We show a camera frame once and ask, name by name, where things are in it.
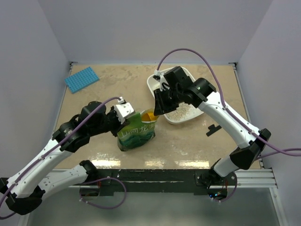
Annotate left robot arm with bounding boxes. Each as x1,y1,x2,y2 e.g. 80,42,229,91
0,97,135,215

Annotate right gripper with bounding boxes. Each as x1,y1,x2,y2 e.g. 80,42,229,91
155,85,183,115

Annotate blue studded plate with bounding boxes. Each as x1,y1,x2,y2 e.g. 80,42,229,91
64,67,100,94

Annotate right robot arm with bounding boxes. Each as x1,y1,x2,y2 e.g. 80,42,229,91
153,66,271,185

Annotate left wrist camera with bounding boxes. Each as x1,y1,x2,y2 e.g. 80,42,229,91
114,103,135,124

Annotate black bag clip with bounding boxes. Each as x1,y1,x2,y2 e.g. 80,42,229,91
206,124,222,137

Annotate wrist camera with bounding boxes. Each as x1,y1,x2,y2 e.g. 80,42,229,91
114,103,135,124
152,70,166,91

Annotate white litter box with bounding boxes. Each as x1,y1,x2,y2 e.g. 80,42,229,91
146,67,204,125

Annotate grey cat litter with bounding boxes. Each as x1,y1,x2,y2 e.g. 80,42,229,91
150,84,196,121

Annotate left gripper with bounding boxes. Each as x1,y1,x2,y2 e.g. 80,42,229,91
90,105,131,137

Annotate yellow plastic scoop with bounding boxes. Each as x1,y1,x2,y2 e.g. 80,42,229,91
141,108,158,122

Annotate green litter bag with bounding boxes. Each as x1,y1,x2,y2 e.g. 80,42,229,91
117,112,157,152

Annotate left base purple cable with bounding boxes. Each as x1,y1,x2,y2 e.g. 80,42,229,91
79,176,128,209

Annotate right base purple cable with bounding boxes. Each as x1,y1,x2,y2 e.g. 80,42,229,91
210,182,238,203

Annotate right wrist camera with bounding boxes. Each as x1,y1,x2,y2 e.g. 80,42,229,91
152,70,166,91

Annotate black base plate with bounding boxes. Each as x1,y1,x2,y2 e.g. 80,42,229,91
70,168,238,197

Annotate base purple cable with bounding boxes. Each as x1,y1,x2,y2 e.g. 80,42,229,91
79,176,128,209
210,182,238,203

